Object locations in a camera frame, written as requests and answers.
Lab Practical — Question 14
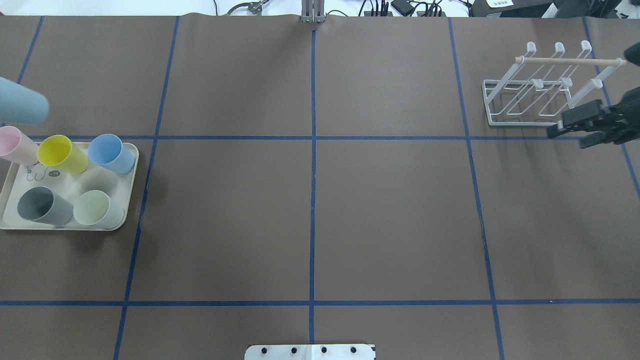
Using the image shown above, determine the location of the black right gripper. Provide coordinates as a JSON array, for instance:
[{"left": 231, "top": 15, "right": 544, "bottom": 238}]
[{"left": 546, "top": 86, "right": 640, "bottom": 150}]

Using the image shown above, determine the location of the grey cup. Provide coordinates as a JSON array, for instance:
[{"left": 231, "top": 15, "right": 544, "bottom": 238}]
[{"left": 17, "top": 186, "right": 73, "bottom": 226}]

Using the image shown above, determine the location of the light blue cup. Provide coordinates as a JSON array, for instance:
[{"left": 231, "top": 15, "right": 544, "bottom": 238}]
[{"left": 0, "top": 77, "right": 50, "bottom": 125}]

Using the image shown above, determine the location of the pink cup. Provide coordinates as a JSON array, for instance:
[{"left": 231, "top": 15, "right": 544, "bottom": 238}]
[{"left": 0, "top": 125, "right": 39, "bottom": 166}]

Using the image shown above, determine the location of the wooden rack dowel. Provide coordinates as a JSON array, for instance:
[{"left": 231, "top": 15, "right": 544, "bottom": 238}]
[{"left": 514, "top": 56, "right": 627, "bottom": 67}]

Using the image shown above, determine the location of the cream white cup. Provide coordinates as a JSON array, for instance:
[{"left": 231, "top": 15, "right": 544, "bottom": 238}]
[{"left": 73, "top": 190, "right": 125, "bottom": 230}]

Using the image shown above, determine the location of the yellow cup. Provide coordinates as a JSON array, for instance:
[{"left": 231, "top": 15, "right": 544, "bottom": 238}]
[{"left": 36, "top": 134, "right": 89, "bottom": 175}]

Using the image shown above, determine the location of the cream plastic tray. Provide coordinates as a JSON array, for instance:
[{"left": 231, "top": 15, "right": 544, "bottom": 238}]
[{"left": 0, "top": 142, "right": 140, "bottom": 231}]

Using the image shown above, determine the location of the white wire cup rack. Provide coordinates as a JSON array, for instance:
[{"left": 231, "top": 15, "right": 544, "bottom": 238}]
[{"left": 482, "top": 39, "right": 628, "bottom": 128}]

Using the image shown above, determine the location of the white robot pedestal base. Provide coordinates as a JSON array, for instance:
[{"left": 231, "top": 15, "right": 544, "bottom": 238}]
[{"left": 244, "top": 343, "right": 377, "bottom": 360}]

